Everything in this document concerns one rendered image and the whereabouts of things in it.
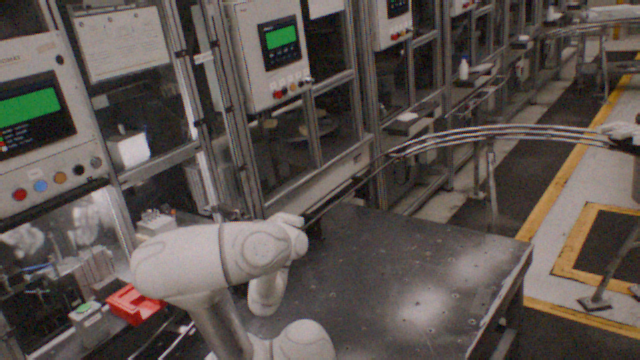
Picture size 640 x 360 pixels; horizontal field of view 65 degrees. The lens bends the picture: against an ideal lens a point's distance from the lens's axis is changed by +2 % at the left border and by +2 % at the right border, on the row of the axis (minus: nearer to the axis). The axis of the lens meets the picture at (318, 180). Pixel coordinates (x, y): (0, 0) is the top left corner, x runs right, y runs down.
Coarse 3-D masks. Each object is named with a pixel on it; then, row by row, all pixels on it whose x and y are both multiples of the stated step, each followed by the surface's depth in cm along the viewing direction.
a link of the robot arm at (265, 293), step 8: (280, 272) 153; (256, 280) 150; (264, 280) 134; (272, 280) 135; (280, 280) 151; (256, 288) 141; (264, 288) 138; (272, 288) 140; (280, 288) 150; (248, 296) 155; (256, 296) 150; (264, 296) 142; (272, 296) 148; (280, 296) 152; (256, 304) 152; (264, 304) 152; (272, 304) 152; (256, 312) 153; (264, 312) 153; (272, 312) 155
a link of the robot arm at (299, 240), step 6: (276, 222) 160; (288, 228) 155; (294, 228) 156; (294, 234) 153; (300, 234) 153; (294, 240) 151; (300, 240) 153; (306, 240) 155; (294, 246) 151; (300, 246) 153; (306, 246) 155; (294, 252) 152; (300, 252) 153; (294, 258) 154; (288, 264) 156
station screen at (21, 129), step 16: (48, 80) 144; (0, 96) 135; (16, 96) 138; (64, 112) 149; (0, 128) 136; (16, 128) 139; (32, 128) 143; (48, 128) 146; (64, 128) 150; (0, 144) 137; (16, 144) 140
